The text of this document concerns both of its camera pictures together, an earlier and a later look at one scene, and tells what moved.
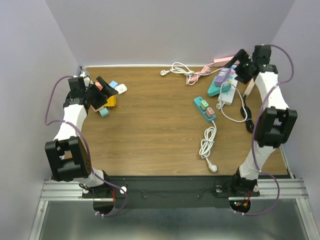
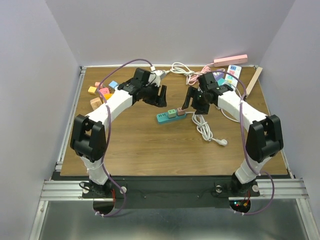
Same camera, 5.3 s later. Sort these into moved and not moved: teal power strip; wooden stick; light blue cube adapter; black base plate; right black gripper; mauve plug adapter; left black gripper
Moved: mauve plug adapter; left black gripper; right black gripper; teal power strip
Not moved: wooden stick; light blue cube adapter; black base plate
